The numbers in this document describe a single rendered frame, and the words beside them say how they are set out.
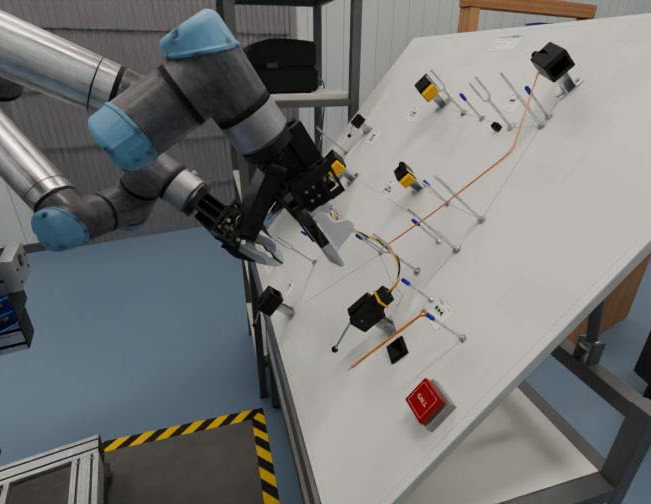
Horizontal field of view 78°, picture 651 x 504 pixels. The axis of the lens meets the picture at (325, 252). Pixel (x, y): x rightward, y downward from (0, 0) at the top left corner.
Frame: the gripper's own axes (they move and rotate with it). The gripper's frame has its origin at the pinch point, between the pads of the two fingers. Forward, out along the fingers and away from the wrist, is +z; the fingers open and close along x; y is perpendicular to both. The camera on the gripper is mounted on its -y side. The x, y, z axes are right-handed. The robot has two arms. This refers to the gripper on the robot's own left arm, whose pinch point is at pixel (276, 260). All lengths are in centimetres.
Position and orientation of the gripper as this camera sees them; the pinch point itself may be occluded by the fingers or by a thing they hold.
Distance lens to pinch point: 82.9
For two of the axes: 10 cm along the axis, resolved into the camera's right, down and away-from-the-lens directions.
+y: 2.9, -0.7, -9.5
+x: 5.5, -8.0, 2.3
